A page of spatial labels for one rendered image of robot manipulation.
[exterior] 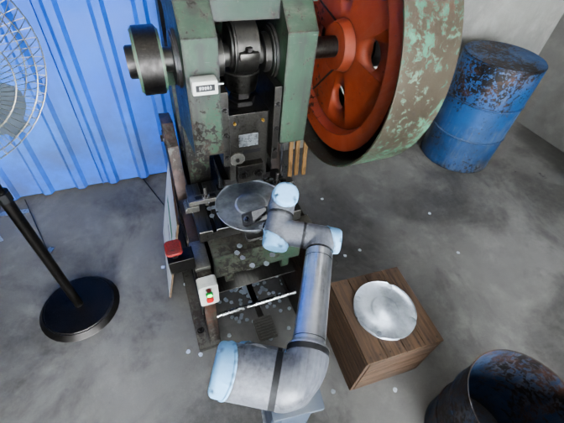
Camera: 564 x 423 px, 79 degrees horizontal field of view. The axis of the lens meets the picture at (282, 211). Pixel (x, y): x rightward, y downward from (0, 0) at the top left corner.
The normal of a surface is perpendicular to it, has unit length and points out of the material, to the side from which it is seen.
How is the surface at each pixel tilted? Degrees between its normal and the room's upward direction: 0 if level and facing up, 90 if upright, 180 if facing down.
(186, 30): 45
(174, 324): 0
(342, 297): 0
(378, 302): 0
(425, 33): 64
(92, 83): 90
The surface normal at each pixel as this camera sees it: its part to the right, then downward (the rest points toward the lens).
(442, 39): 0.37, 0.37
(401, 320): 0.07, -0.69
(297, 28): 0.31, 0.00
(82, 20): 0.36, 0.69
